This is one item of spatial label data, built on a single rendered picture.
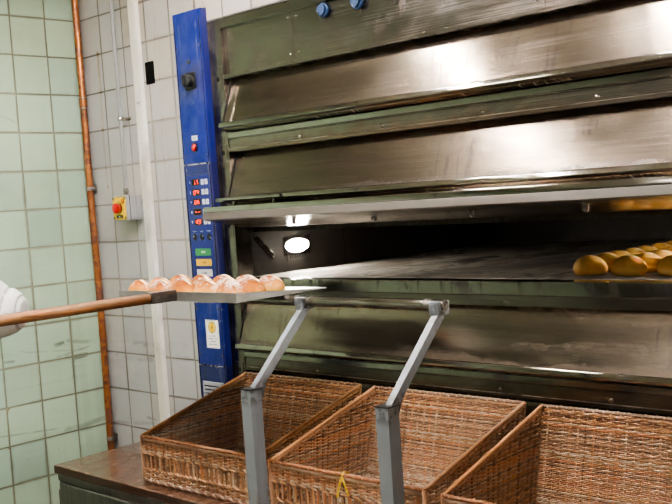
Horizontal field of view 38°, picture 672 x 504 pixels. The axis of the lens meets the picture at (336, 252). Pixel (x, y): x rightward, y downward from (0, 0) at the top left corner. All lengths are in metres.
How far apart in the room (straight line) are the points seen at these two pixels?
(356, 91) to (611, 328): 1.07
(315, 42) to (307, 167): 0.40
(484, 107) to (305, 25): 0.77
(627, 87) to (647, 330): 0.61
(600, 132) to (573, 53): 0.21
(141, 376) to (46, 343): 0.40
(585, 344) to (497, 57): 0.81
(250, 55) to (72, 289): 1.32
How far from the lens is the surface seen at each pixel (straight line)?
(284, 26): 3.36
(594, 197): 2.45
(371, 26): 3.09
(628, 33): 2.59
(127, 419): 4.24
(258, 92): 3.44
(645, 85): 2.56
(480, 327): 2.87
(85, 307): 2.73
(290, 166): 3.32
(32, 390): 4.14
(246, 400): 2.66
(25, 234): 4.10
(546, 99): 2.69
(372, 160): 3.06
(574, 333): 2.70
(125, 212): 3.94
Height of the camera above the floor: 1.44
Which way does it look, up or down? 3 degrees down
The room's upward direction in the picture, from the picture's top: 4 degrees counter-clockwise
